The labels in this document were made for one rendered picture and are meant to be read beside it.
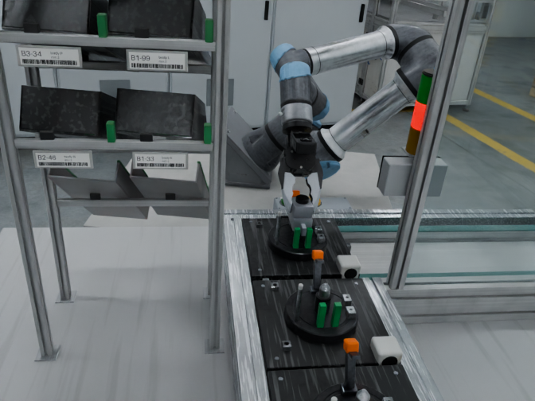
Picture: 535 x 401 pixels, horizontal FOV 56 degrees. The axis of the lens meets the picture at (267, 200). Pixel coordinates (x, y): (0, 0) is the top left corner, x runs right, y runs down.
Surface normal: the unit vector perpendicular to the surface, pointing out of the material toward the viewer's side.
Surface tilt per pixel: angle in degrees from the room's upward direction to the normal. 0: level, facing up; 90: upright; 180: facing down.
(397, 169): 90
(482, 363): 0
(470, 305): 90
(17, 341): 0
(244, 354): 0
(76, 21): 65
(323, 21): 90
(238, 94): 90
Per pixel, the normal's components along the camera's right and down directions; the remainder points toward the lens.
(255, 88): 0.29, 0.48
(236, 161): -0.06, 0.48
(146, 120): -0.01, 0.06
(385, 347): 0.07, -0.87
